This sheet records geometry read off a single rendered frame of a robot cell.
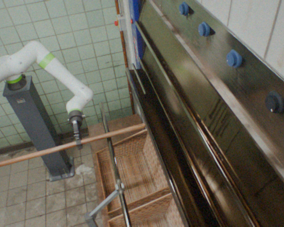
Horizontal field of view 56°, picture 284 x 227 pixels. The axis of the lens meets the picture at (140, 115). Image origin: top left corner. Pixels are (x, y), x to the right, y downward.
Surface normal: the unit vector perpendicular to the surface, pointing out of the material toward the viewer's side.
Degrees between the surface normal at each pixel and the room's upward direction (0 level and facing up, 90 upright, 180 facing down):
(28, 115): 90
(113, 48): 90
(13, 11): 90
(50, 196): 0
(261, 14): 90
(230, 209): 70
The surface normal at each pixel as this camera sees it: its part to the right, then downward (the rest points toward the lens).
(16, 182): -0.09, -0.71
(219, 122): -0.94, -0.02
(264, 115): -0.96, 0.24
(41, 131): 0.21, 0.67
